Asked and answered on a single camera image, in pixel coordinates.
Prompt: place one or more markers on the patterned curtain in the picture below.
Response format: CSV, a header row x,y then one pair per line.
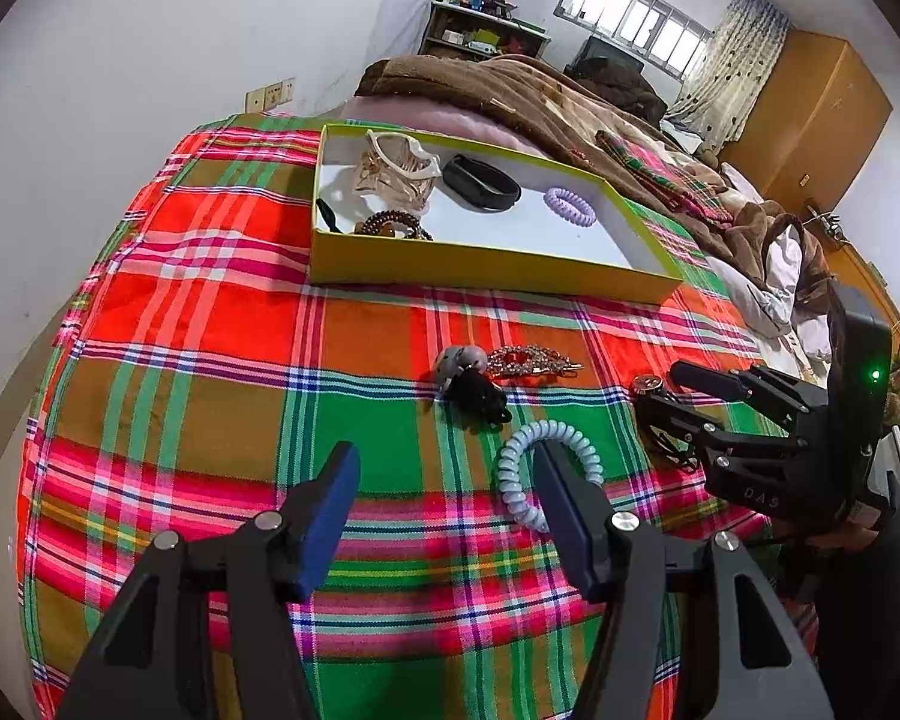
x,y
735,67

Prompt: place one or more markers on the barred window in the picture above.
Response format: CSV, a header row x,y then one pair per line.
x,y
634,11

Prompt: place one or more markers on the rhinestone hair clip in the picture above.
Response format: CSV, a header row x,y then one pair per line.
x,y
521,360

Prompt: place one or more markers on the wall power outlets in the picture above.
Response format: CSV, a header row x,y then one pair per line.
x,y
270,95

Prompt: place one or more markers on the white duvet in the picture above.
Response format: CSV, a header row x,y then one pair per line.
x,y
784,270

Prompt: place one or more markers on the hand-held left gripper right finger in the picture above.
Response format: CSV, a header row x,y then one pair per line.
x,y
570,525

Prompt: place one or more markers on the pearl white hair claw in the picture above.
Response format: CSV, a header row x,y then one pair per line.
x,y
405,157

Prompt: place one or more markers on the wooden wardrobe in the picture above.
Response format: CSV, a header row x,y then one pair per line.
x,y
810,112

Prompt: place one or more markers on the small black grey hair clip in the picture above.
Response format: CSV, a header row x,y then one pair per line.
x,y
484,394

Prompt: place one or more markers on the brown fleece blanket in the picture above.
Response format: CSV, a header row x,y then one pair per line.
x,y
540,105

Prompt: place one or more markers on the dark jacket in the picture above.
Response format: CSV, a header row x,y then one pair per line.
x,y
622,90

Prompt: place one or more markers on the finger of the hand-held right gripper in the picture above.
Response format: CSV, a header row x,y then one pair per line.
x,y
712,384
690,435

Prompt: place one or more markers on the pink pillow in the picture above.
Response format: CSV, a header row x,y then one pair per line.
x,y
435,116

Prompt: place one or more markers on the folded plaid cloth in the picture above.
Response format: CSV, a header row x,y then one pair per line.
x,y
660,172

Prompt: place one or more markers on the yellow-green cardboard box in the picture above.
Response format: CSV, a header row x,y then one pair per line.
x,y
457,270

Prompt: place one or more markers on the black wristband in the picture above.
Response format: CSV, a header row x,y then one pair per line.
x,y
487,199

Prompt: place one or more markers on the black television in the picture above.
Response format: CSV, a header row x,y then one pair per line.
x,y
607,56

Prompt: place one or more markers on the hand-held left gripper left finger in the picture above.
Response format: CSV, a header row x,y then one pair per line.
x,y
322,532

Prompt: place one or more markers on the cluttered wall shelf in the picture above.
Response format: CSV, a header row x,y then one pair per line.
x,y
487,26

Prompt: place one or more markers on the plaid bed sheet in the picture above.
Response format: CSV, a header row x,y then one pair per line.
x,y
232,360

